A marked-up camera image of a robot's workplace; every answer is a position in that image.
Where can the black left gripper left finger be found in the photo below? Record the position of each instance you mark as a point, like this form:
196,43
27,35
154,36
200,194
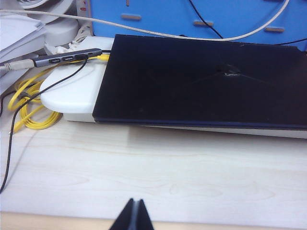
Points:
126,219

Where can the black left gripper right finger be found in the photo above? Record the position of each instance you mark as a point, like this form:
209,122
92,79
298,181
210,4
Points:
144,219

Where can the white desk riser stand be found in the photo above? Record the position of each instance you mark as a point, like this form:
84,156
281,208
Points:
72,95

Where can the dark blue flat pad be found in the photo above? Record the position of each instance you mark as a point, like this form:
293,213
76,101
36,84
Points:
192,83

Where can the grey USB hub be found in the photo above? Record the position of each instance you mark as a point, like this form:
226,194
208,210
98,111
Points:
64,58

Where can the grey USB plug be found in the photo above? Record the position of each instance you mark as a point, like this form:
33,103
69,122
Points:
20,64

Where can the white desk fan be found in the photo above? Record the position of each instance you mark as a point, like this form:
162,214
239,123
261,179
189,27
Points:
60,31

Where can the blue wooden desk organizer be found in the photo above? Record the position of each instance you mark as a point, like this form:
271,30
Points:
156,12

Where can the white paper stack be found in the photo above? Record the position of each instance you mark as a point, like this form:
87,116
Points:
16,38

